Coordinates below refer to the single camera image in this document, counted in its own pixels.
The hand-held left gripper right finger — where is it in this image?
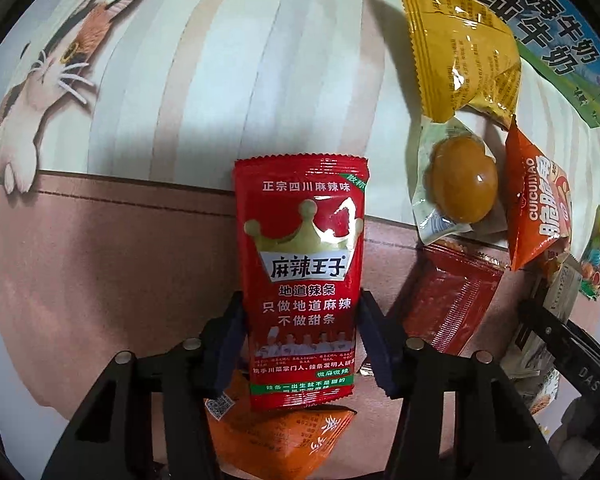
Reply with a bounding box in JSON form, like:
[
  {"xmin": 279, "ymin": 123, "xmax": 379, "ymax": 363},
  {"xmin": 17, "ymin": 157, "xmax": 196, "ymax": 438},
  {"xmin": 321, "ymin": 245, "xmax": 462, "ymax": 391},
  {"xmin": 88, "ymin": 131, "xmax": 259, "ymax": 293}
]
[{"xmin": 357, "ymin": 287, "xmax": 563, "ymax": 480}]

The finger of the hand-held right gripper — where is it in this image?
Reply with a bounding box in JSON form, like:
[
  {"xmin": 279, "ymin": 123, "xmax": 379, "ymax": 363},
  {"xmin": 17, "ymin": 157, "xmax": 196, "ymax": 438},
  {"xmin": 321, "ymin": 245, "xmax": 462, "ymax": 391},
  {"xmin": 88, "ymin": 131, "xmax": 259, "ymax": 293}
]
[{"xmin": 517, "ymin": 300, "xmax": 570, "ymax": 347}]

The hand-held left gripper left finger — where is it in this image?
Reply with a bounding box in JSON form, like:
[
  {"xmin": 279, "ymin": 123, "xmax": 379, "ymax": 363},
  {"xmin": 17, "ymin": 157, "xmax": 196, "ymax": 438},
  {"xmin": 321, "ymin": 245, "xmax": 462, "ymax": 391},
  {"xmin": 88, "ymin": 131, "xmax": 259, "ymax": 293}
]
[{"xmin": 40, "ymin": 290, "xmax": 248, "ymax": 480}]

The white snack packet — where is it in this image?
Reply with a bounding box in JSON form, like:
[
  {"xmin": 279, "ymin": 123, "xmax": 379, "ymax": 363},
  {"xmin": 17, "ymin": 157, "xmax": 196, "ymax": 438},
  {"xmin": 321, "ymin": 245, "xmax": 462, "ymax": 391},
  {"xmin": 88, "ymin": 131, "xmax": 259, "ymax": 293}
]
[{"xmin": 500, "ymin": 255, "xmax": 586, "ymax": 416}]

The red crown print snack packet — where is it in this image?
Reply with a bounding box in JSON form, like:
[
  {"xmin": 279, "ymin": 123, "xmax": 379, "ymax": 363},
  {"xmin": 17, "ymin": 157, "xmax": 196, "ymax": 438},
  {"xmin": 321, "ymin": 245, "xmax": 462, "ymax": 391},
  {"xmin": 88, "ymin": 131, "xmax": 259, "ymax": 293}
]
[{"xmin": 232, "ymin": 155, "xmax": 368, "ymax": 413}]

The orange triangular snack packet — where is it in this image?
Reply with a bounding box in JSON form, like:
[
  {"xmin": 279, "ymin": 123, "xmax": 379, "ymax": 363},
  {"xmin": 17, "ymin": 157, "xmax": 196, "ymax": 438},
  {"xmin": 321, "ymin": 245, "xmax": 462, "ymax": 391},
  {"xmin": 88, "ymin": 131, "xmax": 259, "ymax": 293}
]
[
  {"xmin": 505, "ymin": 115, "xmax": 576, "ymax": 273},
  {"xmin": 202, "ymin": 370, "xmax": 356, "ymax": 480}
]

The clear braised egg packet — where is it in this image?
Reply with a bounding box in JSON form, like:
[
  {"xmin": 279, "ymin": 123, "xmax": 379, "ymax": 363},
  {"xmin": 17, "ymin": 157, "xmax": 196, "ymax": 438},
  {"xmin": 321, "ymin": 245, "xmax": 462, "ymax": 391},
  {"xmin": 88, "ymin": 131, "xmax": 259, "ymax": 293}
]
[{"xmin": 410, "ymin": 115, "xmax": 511, "ymax": 246}]

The blue green cardboard box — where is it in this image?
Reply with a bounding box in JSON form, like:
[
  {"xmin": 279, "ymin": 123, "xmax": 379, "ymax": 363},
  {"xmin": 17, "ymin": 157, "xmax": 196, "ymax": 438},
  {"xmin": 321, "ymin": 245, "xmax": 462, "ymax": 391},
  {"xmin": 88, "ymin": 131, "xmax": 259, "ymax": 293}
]
[{"xmin": 312, "ymin": 0, "xmax": 600, "ymax": 128}]

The person's right hand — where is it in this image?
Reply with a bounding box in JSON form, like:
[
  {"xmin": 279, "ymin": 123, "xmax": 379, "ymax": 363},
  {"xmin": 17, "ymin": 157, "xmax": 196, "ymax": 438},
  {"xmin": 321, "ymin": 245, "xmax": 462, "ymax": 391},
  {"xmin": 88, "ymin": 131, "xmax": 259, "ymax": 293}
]
[{"xmin": 560, "ymin": 400, "xmax": 600, "ymax": 466}]

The dark red snack packet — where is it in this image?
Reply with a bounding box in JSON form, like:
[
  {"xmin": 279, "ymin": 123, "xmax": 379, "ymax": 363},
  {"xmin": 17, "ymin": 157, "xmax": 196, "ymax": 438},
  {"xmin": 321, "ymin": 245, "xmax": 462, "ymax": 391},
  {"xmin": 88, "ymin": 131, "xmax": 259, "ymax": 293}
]
[{"xmin": 360, "ymin": 240, "xmax": 513, "ymax": 376}]

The cat printed blanket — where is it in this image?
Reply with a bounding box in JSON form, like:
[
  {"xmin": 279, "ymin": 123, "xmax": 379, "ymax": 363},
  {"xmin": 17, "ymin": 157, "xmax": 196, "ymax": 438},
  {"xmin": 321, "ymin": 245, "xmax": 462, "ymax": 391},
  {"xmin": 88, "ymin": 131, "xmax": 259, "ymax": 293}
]
[{"xmin": 0, "ymin": 0, "xmax": 600, "ymax": 480}]

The yellow snack packet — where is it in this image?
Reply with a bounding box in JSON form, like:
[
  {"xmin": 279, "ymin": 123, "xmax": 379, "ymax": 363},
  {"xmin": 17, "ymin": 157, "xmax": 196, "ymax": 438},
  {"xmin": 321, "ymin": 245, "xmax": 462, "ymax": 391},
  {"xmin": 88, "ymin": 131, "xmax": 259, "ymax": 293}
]
[{"xmin": 397, "ymin": 0, "xmax": 523, "ymax": 131}]

